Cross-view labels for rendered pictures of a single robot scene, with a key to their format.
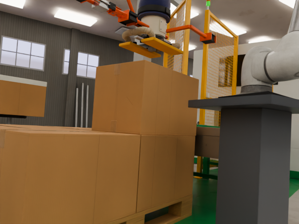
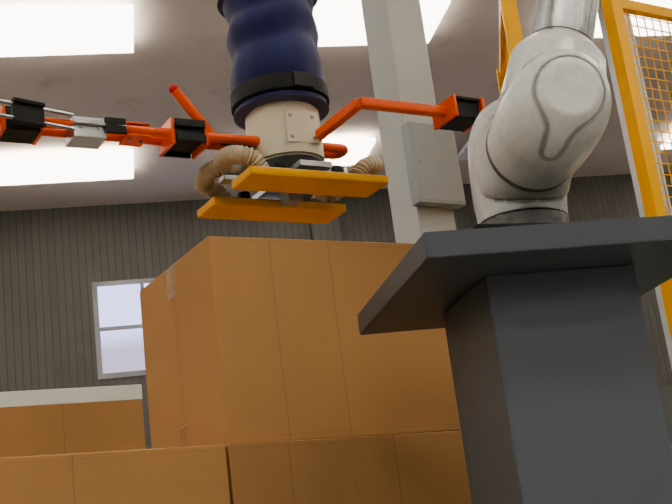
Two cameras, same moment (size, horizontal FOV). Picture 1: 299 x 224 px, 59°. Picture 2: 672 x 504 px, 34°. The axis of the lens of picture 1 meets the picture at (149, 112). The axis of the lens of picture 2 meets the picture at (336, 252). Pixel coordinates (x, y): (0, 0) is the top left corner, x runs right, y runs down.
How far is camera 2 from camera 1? 1.02 m
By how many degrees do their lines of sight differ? 24
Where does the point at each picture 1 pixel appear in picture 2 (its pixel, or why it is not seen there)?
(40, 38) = not seen: hidden behind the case
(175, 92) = (358, 303)
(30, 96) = (97, 438)
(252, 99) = (410, 261)
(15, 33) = (132, 263)
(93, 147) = (57, 489)
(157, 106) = (283, 355)
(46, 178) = not seen: outside the picture
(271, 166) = (570, 446)
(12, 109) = not seen: hidden behind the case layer
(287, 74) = (528, 161)
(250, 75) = (479, 193)
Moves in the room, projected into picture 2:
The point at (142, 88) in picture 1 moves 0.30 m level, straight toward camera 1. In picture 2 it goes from (213, 315) to (131, 285)
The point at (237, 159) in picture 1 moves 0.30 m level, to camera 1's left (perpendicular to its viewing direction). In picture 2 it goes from (487, 451) to (315, 479)
